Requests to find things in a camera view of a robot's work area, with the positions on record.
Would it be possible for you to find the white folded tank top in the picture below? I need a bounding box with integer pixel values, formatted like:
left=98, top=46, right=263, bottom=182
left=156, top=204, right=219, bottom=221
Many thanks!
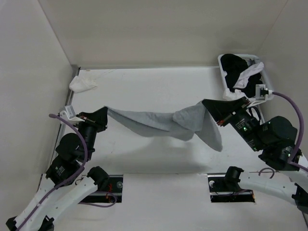
left=69, top=76, right=98, bottom=93

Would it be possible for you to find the white front cover board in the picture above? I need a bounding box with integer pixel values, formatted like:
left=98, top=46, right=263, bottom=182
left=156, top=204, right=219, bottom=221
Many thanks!
left=55, top=174, right=307, bottom=231

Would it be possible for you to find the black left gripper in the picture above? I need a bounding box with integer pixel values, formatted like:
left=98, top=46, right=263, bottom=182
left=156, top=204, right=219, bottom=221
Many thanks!
left=73, top=106, right=109, bottom=160

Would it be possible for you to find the black tank top in basket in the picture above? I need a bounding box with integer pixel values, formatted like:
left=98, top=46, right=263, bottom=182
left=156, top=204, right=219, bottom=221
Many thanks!
left=220, top=54, right=264, bottom=99

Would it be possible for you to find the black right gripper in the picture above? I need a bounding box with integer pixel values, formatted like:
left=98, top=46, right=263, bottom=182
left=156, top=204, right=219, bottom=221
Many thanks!
left=202, top=95, right=264, bottom=150

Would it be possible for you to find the white tank top in basket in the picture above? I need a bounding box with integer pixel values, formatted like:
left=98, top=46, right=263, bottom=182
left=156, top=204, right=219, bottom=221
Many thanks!
left=222, top=61, right=265, bottom=101

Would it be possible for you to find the grey tank top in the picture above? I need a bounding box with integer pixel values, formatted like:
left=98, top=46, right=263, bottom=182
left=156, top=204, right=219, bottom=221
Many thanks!
left=107, top=102, right=223, bottom=152

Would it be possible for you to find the white plastic laundry basket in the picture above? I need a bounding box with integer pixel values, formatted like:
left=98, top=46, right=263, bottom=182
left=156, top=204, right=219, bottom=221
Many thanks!
left=218, top=54, right=275, bottom=105

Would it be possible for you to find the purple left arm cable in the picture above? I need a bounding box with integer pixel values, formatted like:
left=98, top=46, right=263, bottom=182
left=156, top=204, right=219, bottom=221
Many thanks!
left=15, top=113, right=118, bottom=231

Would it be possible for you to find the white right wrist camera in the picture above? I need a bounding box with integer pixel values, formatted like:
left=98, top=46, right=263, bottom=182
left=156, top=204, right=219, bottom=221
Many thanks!
left=248, top=84, right=274, bottom=107

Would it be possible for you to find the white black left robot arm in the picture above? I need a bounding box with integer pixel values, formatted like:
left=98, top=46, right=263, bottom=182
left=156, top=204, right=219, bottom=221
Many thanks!
left=6, top=107, right=109, bottom=231

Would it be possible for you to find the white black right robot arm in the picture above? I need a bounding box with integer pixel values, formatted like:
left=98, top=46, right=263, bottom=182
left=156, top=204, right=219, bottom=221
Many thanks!
left=202, top=98, right=308, bottom=214

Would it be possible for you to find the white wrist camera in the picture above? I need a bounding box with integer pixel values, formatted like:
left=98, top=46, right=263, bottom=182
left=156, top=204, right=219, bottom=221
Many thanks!
left=248, top=84, right=274, bottom=107
left=59, top=105, right=83, bottom=125

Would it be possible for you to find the aluminium table edge rail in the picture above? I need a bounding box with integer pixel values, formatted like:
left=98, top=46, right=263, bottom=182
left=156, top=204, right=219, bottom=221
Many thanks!
left=47, top=64, right=80, bottom=174

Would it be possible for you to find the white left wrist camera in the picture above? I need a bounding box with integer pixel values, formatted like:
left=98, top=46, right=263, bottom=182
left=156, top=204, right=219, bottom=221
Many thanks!
left=59, top=105, right=83, bottom=125

